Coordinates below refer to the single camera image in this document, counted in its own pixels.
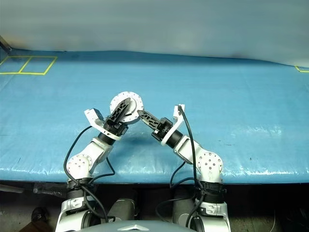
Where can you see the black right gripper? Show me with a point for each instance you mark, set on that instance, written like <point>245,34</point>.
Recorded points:
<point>161,128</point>

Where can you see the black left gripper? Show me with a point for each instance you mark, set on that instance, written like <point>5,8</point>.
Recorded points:
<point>116,129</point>

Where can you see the round silver hinged housing lid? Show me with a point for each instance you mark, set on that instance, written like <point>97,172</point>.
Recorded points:
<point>116,101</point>

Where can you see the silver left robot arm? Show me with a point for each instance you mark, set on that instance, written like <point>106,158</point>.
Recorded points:
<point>96,152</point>

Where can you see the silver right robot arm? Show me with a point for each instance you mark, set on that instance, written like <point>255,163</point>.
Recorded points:
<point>210,164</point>

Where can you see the blue plastic table cover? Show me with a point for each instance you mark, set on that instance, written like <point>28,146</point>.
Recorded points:
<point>229,96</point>

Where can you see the dark grey rounded cylinder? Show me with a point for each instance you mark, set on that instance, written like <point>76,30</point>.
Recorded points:
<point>181,205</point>
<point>123,209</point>

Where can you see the grey robot torso with logo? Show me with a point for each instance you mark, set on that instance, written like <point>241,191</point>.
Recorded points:
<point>135,227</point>

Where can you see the black bystander shoe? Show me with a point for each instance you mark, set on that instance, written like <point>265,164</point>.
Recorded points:
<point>39,213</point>

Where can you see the grey bar under table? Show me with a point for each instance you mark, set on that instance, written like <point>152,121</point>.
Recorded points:
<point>10,189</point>

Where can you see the brown trouser leg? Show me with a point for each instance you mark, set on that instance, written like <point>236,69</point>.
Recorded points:
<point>36,227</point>

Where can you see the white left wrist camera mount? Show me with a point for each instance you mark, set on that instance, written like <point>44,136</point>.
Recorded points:
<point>93,116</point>

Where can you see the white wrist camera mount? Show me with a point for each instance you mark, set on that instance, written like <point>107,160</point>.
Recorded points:
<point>93,116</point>
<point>178,120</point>

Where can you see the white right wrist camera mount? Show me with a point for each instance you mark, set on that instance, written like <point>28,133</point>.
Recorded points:
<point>178,120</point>

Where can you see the metal frame post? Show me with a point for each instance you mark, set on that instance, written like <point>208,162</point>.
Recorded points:
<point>5,46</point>

